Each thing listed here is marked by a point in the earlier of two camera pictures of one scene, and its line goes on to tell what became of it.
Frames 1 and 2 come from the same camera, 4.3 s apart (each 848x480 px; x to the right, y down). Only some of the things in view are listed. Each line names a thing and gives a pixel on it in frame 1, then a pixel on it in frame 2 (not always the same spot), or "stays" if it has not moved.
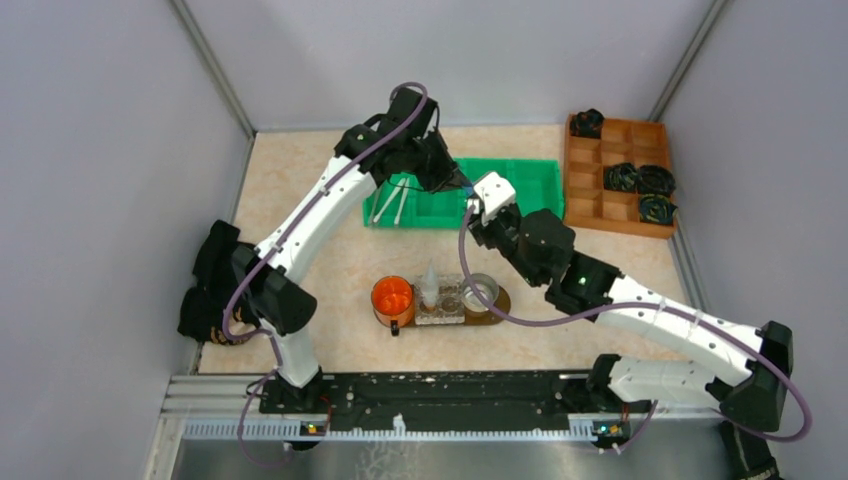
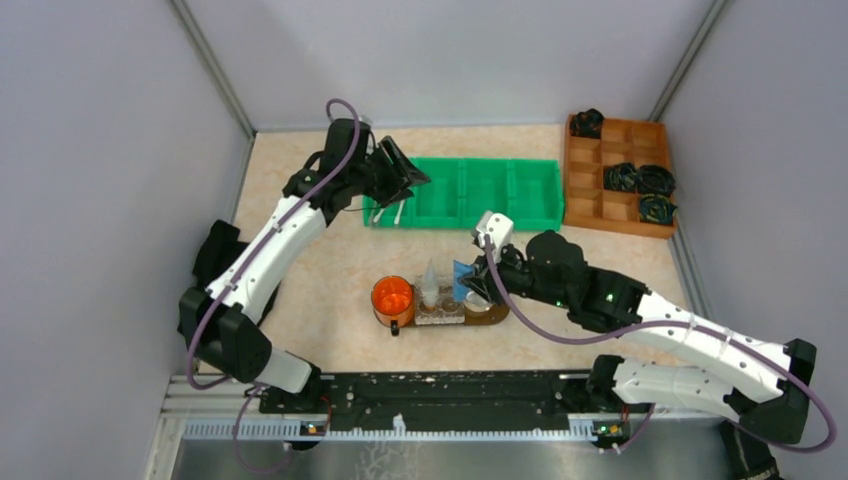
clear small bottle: x=430 y=292 stays
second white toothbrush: x=396 y=219 stays
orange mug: x=392 y=302 stays
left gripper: x=436 y=168 to x=385 y=169
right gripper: x=482 y=225 to x=494 y=273
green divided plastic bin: x=398 y=204 stays
